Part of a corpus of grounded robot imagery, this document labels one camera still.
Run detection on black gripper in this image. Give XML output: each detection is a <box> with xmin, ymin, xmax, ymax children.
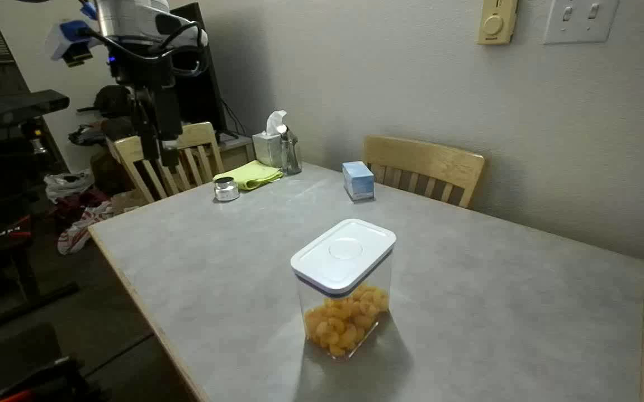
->
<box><xmin>110</xmin><ymin>43</ymin><xmax>182</xmax><ymax>167</ymax></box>

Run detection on white square container lid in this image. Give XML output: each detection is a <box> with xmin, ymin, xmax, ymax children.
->
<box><xmin>290</xmin><ymin>220</ymin><xmax>395</xmax><ymax>297</ymax></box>

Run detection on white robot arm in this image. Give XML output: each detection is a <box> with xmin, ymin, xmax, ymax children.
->
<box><xmin>84</xmin><ymin>0</ymin><xmax>207</xmax><ymax>167</ymax></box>

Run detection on clear plastic container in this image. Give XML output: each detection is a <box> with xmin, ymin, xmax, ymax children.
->
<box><xmin>293</xmin><ymin>250</ymin><xmax>395</xmax><ymax>362</ymax></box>

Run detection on black monitor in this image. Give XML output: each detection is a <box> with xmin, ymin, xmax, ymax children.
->
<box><xmin>164</xmin><ymin>0</ymin><xmax>229</xmax><ymax>139</ymax></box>

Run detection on wooden chair at table end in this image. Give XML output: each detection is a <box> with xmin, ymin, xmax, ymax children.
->
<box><xmin>110</xmin><ymin>124</ymin><xmax>224</xmax><ymax>203</ymax></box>

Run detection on yellow-green cloth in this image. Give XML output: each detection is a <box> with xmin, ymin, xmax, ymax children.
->
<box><xmin>221</xmin><ymin>161</ymin><xmax>282</xmax><ymax>192</ymax></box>

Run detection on tissue box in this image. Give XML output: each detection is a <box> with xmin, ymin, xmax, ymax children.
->
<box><xmin>253</xmin><ymin>109</ymin><xmax>286</xmax><ymax>166</ymax></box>

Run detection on clear glass utensil holder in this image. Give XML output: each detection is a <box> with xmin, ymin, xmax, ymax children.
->
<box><xmin>278</xmin><ymin>125</ymin><xmax>301</xmax><ymax>174</ymax></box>

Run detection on small blue box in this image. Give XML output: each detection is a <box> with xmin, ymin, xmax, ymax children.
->
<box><xmin>341</xmin><ymin>161</ymin><xmax>374</xmax><ymax>201</ymax></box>

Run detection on orange snack pieces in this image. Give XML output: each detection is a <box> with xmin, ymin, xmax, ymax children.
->
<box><xmin>303</xmin><ymin>285</ymin><xmax>388</xmax><ymax>358</ymax></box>

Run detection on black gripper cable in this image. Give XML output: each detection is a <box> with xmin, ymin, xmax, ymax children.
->
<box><xmin>89</xmin><ymin>19</ymin><xmax>214</xmax><ymax>80</ymax></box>

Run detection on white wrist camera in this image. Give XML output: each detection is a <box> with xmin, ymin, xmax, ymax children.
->
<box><xmin>46</xmin><ymin>20</ymin><xmax>98</xmax><ymax>68</ymax></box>

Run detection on wooden chair by wall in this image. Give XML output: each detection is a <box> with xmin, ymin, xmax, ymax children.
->
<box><xmin>363</xmin><ymin>134</ymin><xmax>485</xmax><ymax>207</ymax></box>

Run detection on beige wall thermostat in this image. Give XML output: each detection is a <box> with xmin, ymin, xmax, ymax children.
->
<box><xmin>479</xmin><ymin>0</ymin><xmax>518</xmax><ymax>48</ymax></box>

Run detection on white light switch plate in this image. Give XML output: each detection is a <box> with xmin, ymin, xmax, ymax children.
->
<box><xmin>544</xmin><ymin>0</ymin><xmax>619</xmax><ymax>45</ymax></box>

